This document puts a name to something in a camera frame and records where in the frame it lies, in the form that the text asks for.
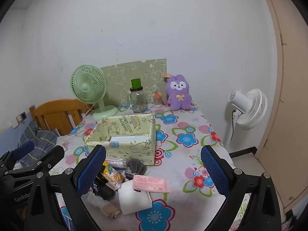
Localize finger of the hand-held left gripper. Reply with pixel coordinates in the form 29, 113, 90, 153
7, 145, 65, 181
0, 141, 35, 171

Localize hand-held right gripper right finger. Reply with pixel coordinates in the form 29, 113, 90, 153
201, 145, 282, 231

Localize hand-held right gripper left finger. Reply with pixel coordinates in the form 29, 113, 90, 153
24, 144, 107, 231

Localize colourful printed packet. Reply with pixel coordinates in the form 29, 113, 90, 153
102, 162, 124, 190

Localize clear plastic package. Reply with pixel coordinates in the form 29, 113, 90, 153
106, 158, 128, 169

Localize black cloth item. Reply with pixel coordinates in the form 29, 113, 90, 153
93, 176, 115, 200

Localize grey sock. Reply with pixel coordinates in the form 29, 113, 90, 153
125, 158, 147, 180

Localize beige bandage roll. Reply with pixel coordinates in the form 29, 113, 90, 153
100, 203, 122, 219

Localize yellow fabric storage box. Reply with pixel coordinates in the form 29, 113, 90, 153
85, 114, 156, 166

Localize white cloth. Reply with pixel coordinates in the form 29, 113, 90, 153
117, 180, 152, 216

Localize pink paper packet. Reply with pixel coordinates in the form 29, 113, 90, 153
132, 175, 170, 193

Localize grey plaid pillow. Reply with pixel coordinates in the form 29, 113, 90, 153
19, 120, 59, 166

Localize floral tablecloth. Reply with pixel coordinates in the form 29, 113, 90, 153
12, 102, 251, 231

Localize wooden bed headboard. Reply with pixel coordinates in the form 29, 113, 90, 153
29, 99, 90, 136

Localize white paper pack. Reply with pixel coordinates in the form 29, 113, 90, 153
109, 135, 150, 142

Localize white standing fan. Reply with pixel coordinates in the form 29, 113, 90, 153
228, 88, 268, 130

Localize green desk fan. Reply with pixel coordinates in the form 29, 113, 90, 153
70, 64, 119, 121

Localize purple plush bunny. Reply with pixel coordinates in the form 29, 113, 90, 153
162, 73, 193, 111

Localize glass jar with green lid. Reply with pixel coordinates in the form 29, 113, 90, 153
121, 78, 148, 113

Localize beige door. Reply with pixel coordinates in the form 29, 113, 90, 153
259, 0, 308, 210

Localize green printed board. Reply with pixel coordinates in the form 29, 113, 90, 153
100, 58, 167, 107

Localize black fan cable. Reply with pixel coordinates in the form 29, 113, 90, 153
230, 109, 237, 142

